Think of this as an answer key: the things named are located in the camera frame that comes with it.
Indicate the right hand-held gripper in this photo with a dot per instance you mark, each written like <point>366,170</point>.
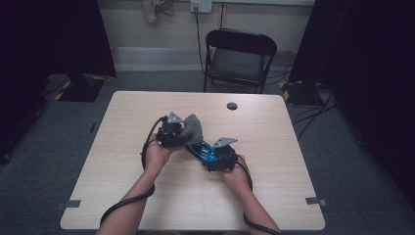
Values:
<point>225,158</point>

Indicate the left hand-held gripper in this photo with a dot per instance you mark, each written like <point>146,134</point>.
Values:
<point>169,135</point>

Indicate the blue toy car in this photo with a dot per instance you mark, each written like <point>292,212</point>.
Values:
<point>204,151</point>

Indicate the grey towel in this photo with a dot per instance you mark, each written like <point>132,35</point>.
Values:
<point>194,129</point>

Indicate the person's right hand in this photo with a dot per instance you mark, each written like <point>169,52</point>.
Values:
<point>236,179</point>

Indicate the person's left hand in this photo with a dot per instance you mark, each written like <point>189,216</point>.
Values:
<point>156,156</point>

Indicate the black stand base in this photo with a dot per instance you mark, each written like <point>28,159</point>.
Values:
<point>81,91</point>
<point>300,94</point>

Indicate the black folding chair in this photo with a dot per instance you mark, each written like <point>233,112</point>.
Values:
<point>239,42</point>

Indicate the beige hanging cloth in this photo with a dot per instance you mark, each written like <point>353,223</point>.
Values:
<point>153,11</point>

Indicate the black curtain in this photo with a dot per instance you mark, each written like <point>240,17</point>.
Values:
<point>375,65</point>
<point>49,32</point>

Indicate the white wall socket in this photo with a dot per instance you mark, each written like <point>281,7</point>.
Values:
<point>205,6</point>

